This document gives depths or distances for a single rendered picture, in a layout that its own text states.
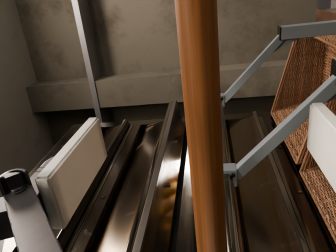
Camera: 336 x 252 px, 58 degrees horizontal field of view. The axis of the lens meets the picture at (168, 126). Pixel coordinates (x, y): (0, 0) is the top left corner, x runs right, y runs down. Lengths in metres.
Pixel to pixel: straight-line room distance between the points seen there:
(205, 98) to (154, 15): 3.15
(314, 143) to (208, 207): 0.13
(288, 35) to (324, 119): 0.92
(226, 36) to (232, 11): 0.25
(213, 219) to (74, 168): 0.16
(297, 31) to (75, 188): 0.99
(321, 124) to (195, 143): 0.11
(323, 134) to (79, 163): 0.13
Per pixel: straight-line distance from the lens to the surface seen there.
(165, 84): 3.20
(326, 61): 1.79
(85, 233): 1.18
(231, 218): 0.58
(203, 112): 0.24
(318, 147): 0.19
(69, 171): 0.16
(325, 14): 1.85
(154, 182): 1.08
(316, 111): 0.19
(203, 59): 0.22
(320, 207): 1.17
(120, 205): 1.28
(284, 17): 3.42
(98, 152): 0.20
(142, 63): 3.45
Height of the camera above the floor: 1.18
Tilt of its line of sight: 9 degrees up
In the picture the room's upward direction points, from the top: 93 degrees counter-clockwise
